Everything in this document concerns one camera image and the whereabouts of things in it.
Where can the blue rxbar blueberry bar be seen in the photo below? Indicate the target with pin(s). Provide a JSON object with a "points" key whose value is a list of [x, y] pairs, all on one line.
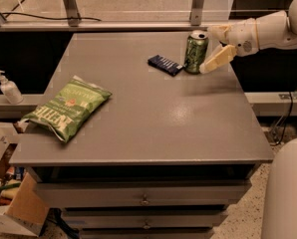
{"points": [[165, 65]]}

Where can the metal window frame rail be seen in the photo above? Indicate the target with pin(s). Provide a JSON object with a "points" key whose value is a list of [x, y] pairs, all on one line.
{"points": [[96, 15]]}

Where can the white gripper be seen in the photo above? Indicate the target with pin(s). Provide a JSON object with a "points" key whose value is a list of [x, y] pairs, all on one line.
{"points": [[242, 35]]}

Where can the cardboard box of snacks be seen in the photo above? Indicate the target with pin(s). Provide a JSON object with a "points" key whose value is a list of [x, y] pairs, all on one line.
{"points": [[22, 212]]}

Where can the green LaCroix soda can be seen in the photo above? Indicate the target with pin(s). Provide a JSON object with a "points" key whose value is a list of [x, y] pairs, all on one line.
{"points": [[196, 47]]}

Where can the green kettle chips bag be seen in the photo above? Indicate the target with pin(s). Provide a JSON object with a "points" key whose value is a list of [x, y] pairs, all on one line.
{"points": [[65, 113]]}

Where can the white pump sanitizer bottle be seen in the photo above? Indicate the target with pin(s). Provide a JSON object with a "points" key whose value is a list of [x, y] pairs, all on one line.
{"points": [[10, 90]]}

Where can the grey drawer cabinet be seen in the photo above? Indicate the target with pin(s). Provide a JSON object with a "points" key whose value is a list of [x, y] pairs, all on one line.
{"points": [[162, 159]]}

